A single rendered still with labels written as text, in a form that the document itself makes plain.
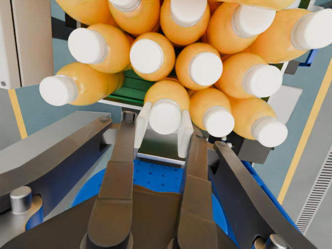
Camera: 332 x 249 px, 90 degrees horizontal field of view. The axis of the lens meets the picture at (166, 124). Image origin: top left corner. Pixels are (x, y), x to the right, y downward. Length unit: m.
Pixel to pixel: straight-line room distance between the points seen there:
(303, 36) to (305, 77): 1.42
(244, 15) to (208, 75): 0.07
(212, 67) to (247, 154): 0.26
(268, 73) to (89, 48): 0.22
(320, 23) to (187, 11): 0.15
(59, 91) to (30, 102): 1.56
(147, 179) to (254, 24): 0.33
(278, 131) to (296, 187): 1.88
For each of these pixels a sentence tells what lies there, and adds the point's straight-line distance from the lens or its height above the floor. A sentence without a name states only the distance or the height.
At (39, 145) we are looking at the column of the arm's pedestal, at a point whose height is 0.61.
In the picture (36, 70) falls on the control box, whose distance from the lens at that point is 0.37.
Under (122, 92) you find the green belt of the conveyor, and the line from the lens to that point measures 0.46.
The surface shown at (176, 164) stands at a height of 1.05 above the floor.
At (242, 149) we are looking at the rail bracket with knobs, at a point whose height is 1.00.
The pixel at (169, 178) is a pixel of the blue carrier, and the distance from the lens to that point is 0.41.
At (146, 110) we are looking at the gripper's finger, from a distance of 0.17.
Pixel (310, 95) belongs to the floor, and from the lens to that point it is 1.74.
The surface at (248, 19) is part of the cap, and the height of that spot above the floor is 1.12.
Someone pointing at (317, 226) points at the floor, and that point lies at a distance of 2.66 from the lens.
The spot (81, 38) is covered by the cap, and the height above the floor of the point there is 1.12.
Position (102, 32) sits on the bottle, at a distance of 0.27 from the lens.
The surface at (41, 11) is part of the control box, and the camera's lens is 0.38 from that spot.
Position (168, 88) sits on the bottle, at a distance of 0.23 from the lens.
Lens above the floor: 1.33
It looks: 69 degrees down
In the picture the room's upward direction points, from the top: 174 degrees counter-clockwise
